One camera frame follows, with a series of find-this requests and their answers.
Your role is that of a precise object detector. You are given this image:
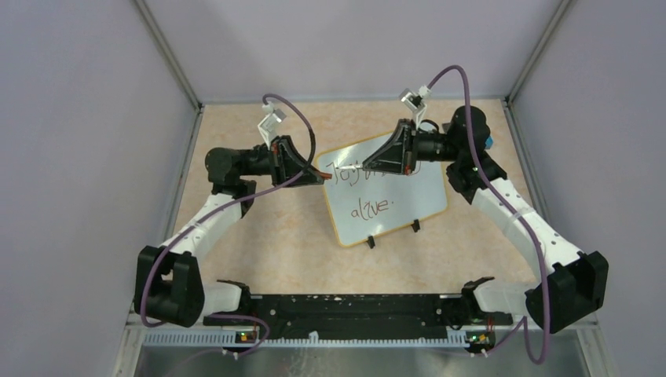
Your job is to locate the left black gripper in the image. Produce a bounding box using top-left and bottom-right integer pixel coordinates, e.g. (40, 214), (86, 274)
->
(238, 134), (324, 189)

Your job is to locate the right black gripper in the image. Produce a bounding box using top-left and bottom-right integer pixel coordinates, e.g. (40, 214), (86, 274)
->
(363, 119), (462, 175)

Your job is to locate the red-capped whiteboard marker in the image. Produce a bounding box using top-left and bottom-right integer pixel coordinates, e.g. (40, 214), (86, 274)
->
(337, 164), (364, 170)

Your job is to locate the yellow-framed whiteboard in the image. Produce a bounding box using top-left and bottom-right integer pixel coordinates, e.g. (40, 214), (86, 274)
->
(315, 132), (448, 247)

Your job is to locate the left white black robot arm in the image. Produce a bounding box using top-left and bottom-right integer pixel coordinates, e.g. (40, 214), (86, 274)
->
(134, 136), (331, 328)

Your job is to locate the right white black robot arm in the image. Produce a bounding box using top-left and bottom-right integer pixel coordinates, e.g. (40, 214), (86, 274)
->
(361, 106), (609, 334)

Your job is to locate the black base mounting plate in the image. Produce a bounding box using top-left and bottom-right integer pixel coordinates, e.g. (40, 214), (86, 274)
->
(203, 294), (513, 340)

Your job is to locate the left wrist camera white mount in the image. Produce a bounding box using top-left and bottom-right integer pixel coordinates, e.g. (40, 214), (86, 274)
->
(258, 102), (287, 147)

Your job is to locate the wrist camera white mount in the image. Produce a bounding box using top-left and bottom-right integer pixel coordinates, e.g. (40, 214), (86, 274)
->
(258, 102), (287, 147)
(398, 86), (431, 127)

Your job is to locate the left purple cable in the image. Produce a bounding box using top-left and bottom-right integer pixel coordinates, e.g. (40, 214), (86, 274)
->
(139, 93), (317, 359)

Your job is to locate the purple cable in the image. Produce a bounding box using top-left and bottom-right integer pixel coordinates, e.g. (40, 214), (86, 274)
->
(426, 64), (551, 365)
(139, 93), (317, 359)

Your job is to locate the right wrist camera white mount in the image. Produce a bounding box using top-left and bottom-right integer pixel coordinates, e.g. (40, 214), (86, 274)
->
(398, 86), (431, 127)

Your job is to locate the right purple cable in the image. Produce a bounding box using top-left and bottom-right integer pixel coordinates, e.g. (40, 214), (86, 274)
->
(426, 64), (551, 365)

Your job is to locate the white cable duct strip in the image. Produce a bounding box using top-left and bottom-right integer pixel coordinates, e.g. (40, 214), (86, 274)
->
(143, 330), (469, 348)

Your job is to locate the aluminium frame rail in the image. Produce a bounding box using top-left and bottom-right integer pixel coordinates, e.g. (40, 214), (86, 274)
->
(112, 295), (617, 376)

